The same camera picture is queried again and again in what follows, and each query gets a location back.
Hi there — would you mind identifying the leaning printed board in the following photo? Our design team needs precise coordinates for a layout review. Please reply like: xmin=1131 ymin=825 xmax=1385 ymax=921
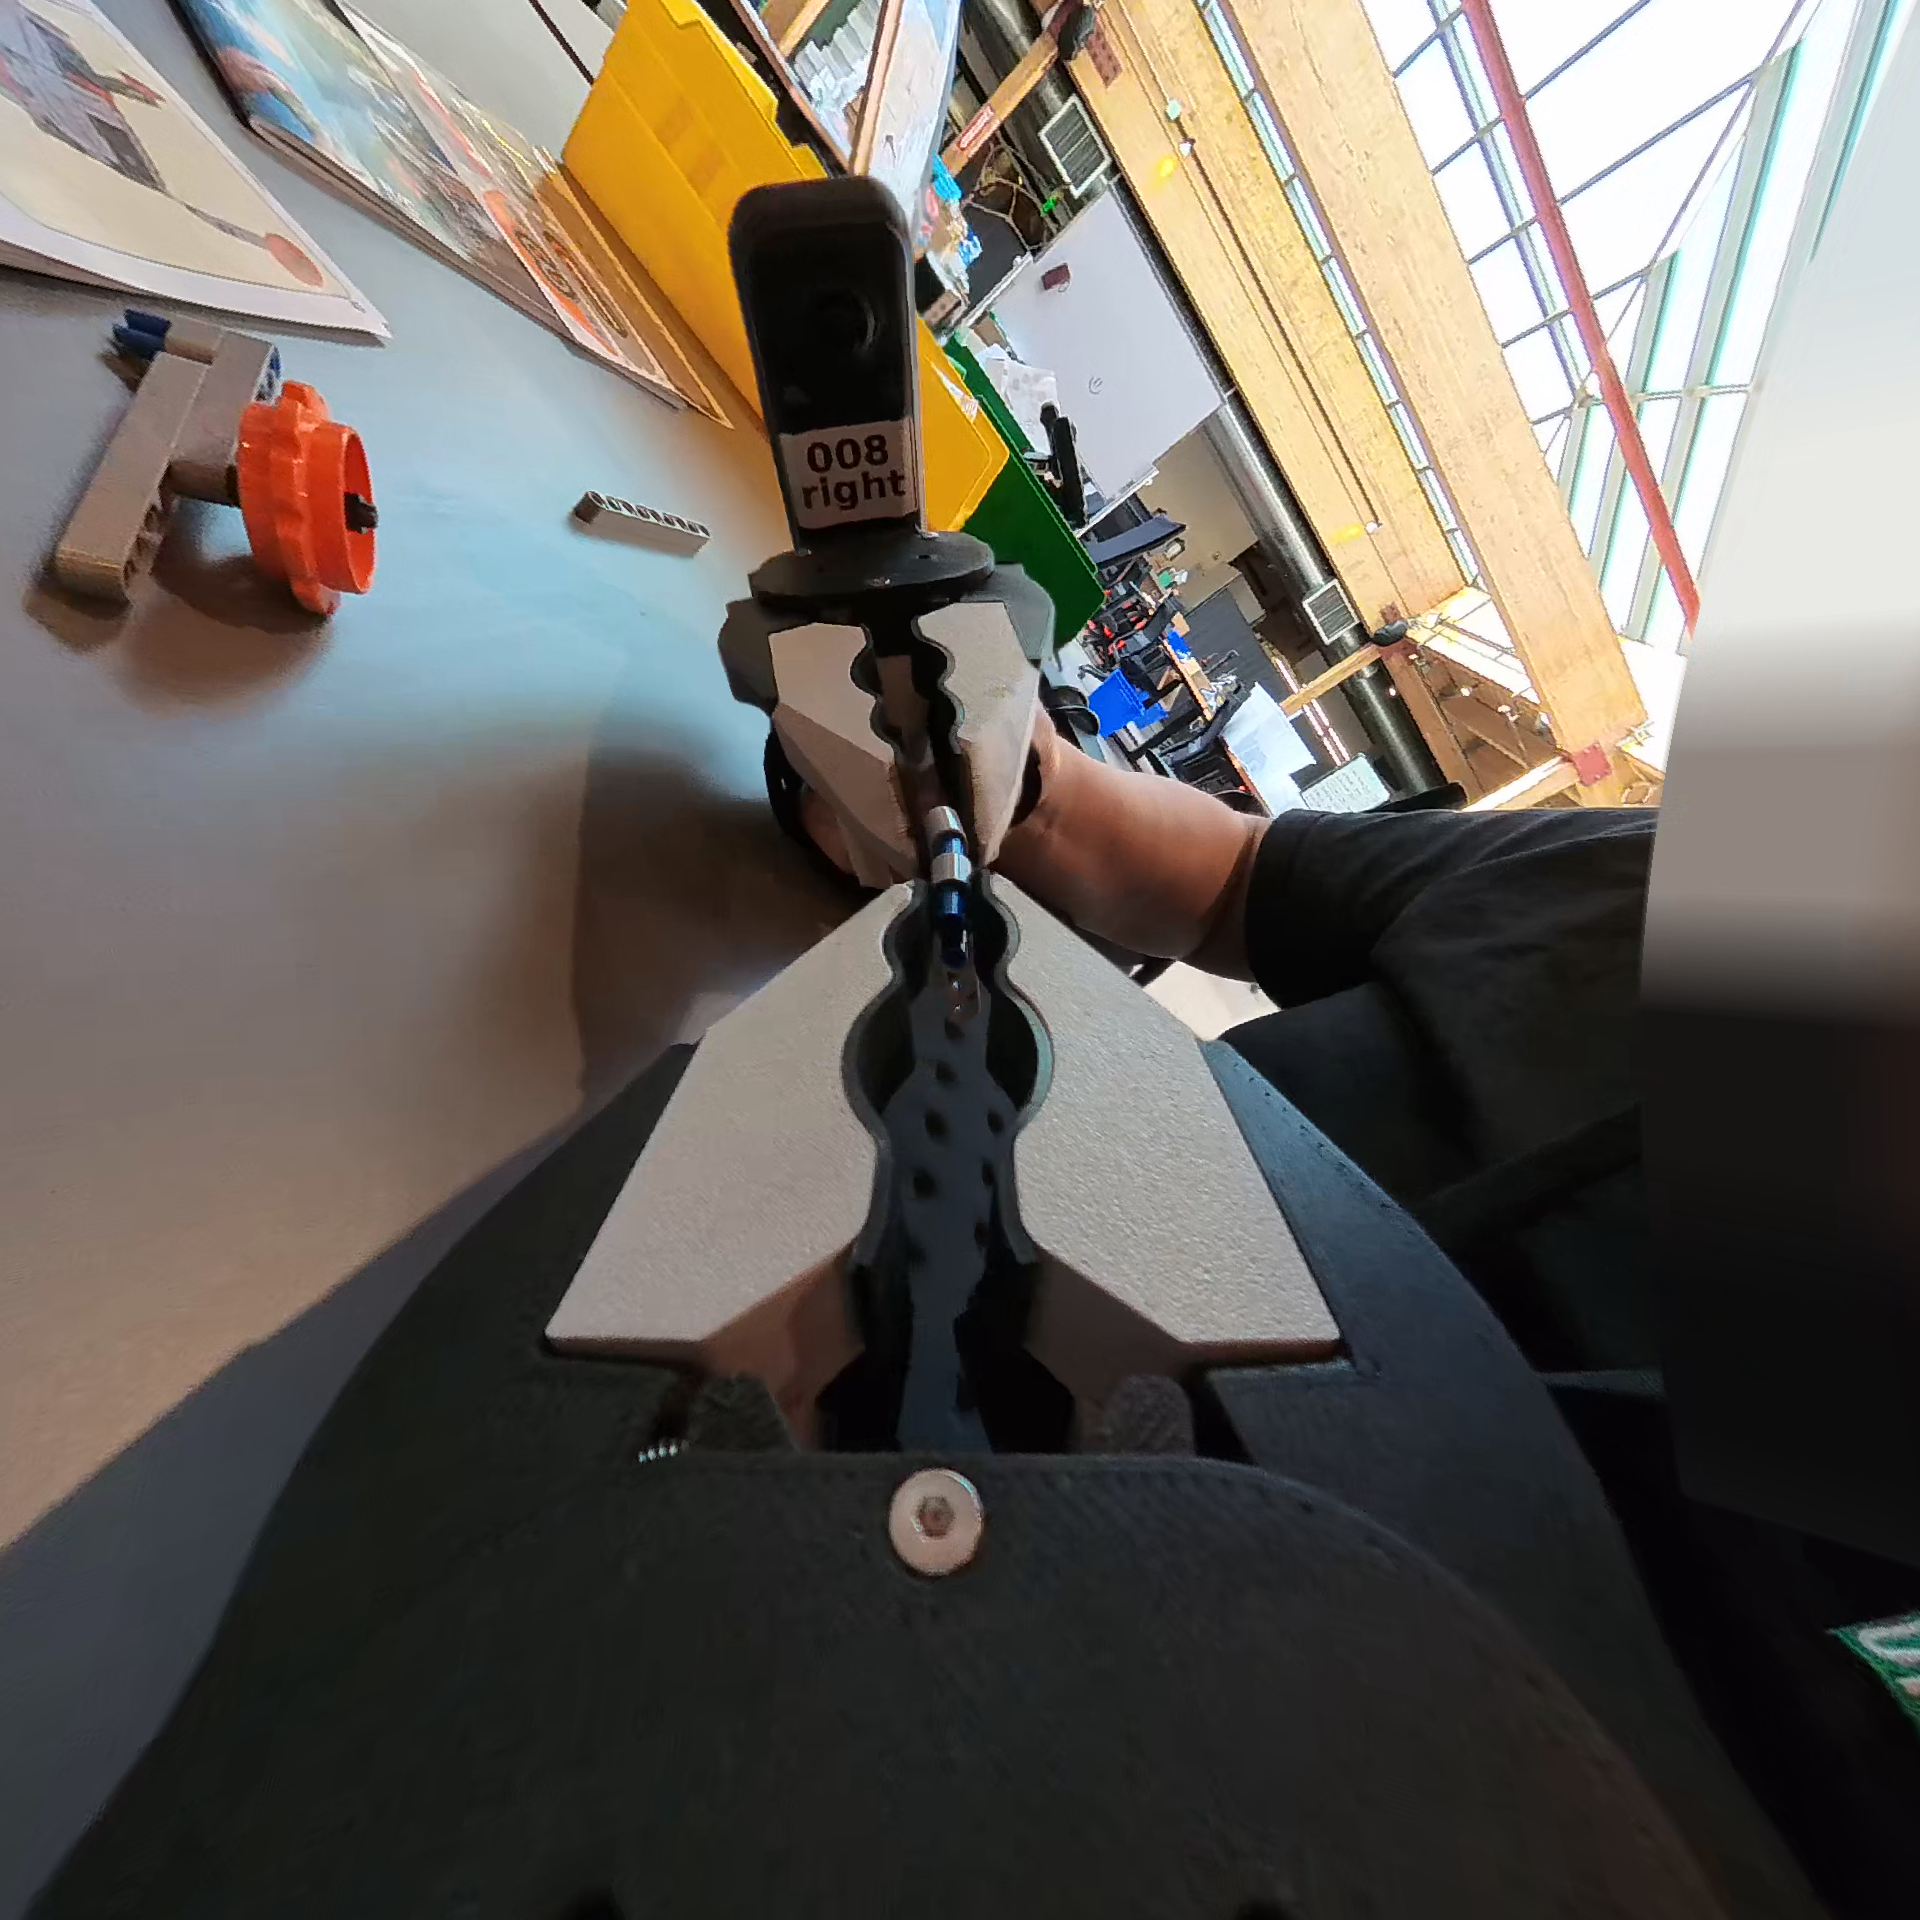
xmin=741 ymin=0 xmax=966 ymax=190

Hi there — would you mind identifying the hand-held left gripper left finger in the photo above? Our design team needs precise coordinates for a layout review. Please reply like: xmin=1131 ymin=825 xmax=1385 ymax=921
xmin=545 ymin=883 xmax=918 ymax=1451

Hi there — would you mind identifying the orange wheel beam assembly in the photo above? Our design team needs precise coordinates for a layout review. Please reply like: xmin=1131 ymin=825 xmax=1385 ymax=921
xmin=52 ymin=307 xmax=379 ymax=617

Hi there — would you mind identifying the long grey holed beam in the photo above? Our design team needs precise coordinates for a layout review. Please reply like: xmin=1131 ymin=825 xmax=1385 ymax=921
xmin=571 ymin=490 xmax=713 ymax=563

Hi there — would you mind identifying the black perforated mat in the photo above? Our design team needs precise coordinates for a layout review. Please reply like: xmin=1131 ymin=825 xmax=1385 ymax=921
xmin=868 ymin=1019 xmax=1040 ymax=1451

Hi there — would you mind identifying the open white instruction booklet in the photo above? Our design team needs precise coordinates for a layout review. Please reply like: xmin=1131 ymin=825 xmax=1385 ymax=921
xmin=0 ymin=0 xmax=391 ymax=345

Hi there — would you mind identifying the grey beam with blue pins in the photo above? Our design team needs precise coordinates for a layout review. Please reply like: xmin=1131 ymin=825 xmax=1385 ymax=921
xmin=926 ymin=886 xmax=997 ymax=1037

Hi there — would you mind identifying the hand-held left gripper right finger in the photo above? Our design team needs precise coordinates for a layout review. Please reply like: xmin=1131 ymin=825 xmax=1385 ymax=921
xmin=982 ymin=876 xmax=1345 ymax=1451

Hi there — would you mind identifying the green plastic bin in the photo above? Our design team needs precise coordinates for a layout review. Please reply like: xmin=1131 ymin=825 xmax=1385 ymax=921
xmin=941 ymin=336 xmax=1109 ymax=654

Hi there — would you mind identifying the yellow plastic bin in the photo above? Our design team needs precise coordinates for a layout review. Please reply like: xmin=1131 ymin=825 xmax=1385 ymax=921
xmin=557 ymin=0 xmax=1010 ymax=537

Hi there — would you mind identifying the whiteboard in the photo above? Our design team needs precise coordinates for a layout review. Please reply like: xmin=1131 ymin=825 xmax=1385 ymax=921
xmin=982 ymin=185 xmax=1225 ymax=502

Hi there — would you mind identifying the person's right hand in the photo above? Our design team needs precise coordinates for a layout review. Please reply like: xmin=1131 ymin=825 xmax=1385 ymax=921
xmin=988 ymin=719 xmax=1189 ymax=953

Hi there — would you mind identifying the orange print leaflet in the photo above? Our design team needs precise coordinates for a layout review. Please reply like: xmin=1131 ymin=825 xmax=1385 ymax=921
xmin=338 ymin=0 xmax=739 ymax=428

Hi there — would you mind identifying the person's right forearm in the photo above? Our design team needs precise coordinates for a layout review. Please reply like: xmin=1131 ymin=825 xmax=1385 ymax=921
xmin=1127 ymin=780 xmax=1278 ymax=984

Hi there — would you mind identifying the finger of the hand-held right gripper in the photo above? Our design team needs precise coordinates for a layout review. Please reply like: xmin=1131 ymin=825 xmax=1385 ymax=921
xmin=926 ymin=599 xmax=1046 ymax=871
xmin=771 ymin=625 xmax=925 ymax=891

